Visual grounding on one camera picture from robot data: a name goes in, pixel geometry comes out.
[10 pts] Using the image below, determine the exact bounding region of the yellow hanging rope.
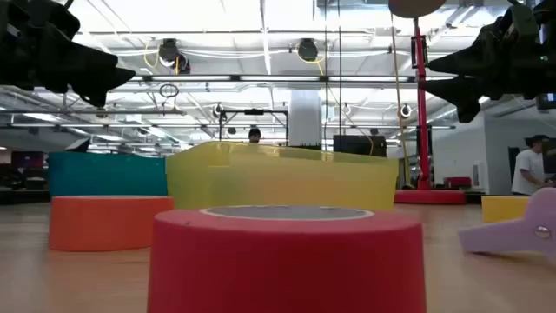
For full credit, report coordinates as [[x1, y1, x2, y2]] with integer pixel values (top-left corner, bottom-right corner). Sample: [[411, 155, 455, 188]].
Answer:
[[389, 12, 413, 189]]

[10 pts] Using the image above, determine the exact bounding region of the lilac staple remover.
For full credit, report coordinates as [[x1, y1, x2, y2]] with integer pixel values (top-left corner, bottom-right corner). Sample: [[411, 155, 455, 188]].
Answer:
[[458, 186, 556, 264]]

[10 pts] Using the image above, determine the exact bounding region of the black ceiling cable loop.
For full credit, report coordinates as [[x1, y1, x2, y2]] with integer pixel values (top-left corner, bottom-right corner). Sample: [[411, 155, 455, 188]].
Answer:
[[158, 83, 181, 99]]

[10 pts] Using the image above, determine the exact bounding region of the black metal frame rig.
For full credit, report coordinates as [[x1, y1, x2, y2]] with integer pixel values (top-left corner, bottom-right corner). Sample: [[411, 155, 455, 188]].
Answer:
[[218, 108, 289, 147]]

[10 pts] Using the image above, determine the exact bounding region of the orange tape roll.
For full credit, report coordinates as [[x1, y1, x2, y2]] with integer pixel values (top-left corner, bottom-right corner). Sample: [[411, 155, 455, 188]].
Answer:
[[48, 195, 175, 252]]

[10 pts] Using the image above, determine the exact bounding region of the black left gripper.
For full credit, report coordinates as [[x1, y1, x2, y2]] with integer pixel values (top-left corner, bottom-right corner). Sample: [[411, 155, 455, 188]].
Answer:
[[0, 0, 136, 109]]

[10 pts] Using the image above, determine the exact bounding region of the red tape roll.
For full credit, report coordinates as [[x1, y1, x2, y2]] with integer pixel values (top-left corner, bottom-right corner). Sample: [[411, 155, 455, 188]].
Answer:
[[146, 204, 427, 313]]

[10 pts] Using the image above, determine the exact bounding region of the black angled panel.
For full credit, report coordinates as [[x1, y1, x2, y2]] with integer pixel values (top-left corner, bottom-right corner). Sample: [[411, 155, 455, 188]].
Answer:
[[64, 137, 92, 154]]

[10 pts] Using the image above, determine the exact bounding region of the blue plastic bin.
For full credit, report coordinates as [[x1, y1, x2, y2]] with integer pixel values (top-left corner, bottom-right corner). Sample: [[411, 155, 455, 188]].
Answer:
[[47, 150, 169, 198]]

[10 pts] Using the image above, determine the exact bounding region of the red box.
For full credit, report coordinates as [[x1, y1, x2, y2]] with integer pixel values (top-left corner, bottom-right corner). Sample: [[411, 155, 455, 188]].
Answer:
[[442, 176, 473, 190]]

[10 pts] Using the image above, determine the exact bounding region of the black hanging cable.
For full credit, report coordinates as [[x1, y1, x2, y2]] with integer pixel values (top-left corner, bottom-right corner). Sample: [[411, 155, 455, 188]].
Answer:
[[337, 0, 343, 137], [323, 0, 328, 153]]

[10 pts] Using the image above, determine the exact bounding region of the black background monitor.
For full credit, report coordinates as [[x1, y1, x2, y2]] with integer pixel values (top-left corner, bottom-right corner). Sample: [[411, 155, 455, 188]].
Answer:
[[333, 134, 387, 158]]

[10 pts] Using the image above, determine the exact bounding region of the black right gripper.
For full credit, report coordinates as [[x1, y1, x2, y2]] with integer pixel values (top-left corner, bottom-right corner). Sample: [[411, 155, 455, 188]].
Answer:
[[423, 0, 556, 123]]

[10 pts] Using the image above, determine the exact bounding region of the black ceiling cable reel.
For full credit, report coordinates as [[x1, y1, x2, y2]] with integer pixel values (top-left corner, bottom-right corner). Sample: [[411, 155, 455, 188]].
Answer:
[[157, 37, 192, 75], [296, 37, 320, 63]]

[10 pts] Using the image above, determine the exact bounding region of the white building column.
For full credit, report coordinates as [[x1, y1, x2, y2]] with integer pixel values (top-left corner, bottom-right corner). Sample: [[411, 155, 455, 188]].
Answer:
[[288, 89, 323, 149]]

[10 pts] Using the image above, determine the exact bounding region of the yellow tape roll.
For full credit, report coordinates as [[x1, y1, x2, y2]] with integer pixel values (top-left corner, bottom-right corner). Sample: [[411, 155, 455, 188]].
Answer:
[[480, 195, 531, 224]]

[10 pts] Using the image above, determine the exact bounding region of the yellow translucent plastic bin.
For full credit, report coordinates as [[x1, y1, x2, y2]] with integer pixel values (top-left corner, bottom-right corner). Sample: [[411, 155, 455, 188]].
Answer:
[[165, 141, 400, 213]]

